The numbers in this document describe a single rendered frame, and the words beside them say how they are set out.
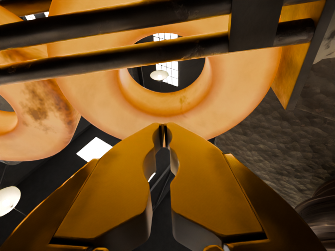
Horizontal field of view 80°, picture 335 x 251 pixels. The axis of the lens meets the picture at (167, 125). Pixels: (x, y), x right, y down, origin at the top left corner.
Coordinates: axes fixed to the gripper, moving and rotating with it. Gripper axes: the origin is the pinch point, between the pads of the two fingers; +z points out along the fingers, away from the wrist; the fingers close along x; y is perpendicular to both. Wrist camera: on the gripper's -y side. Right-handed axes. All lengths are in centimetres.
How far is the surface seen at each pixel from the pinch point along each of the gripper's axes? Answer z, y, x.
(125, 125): 4.1, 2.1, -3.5
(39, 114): 3.6, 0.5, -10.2
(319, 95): 19.1, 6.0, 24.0
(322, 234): 11.9, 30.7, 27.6
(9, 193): 279, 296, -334
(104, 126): 4.1, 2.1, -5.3
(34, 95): 3.0, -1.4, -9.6
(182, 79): 845, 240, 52
